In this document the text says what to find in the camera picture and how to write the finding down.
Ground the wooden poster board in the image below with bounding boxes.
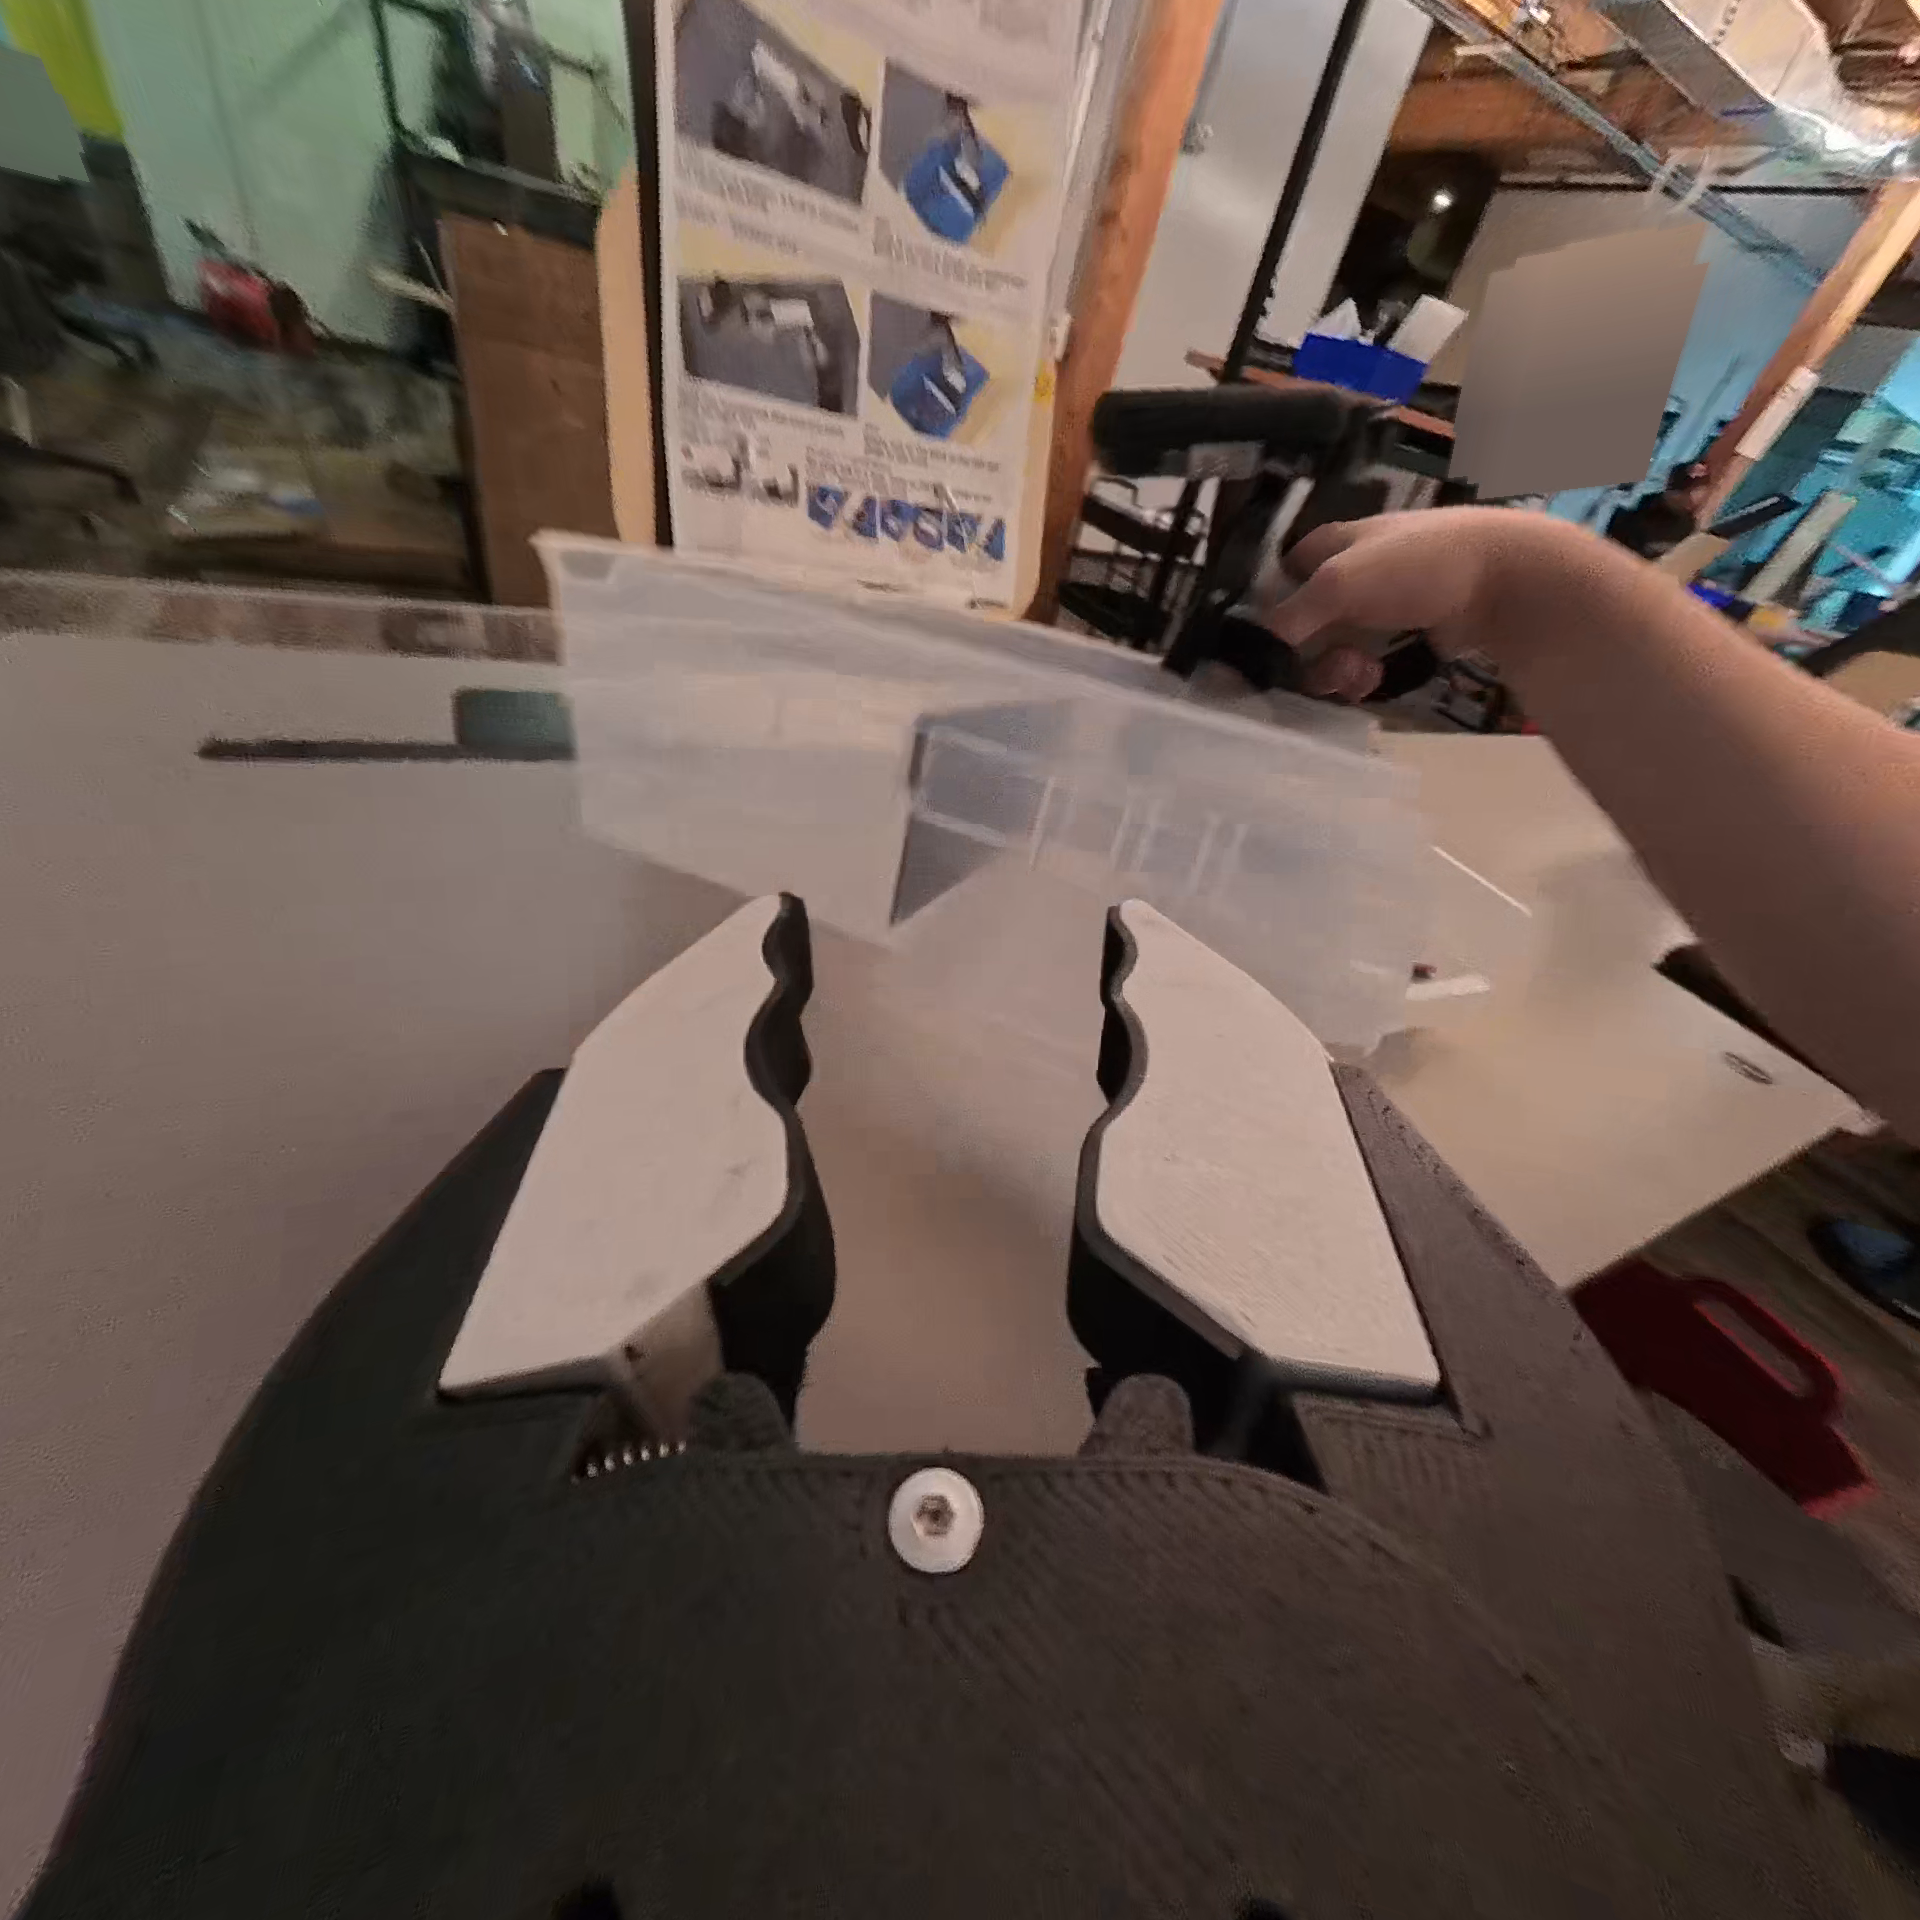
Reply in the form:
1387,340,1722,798
596,171,674,554

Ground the blue plastic bin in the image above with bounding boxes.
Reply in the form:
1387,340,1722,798
1294,330,1432,404

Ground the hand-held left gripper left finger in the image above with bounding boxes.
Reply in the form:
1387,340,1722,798
440,893,836,1413

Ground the printed instruction poster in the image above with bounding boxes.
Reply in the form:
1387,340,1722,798
654,0,1106,612

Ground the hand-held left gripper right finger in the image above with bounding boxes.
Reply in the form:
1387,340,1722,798
1067,898,1445,1404

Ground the clear plastic bin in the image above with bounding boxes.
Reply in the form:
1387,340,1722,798
537,528,1534,1054

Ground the wooden post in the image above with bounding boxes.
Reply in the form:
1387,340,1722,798
1030,0,1230,620

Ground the black metal cart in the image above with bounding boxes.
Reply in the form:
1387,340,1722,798
1056,462,1211,649

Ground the red plastic container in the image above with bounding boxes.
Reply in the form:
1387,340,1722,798
1572,1257,1877,1510

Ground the person's right hand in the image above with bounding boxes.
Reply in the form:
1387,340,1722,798
1262,508,1520,705

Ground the person's right forearm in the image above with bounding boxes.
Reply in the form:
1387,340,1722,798
1477,508,1920,1141

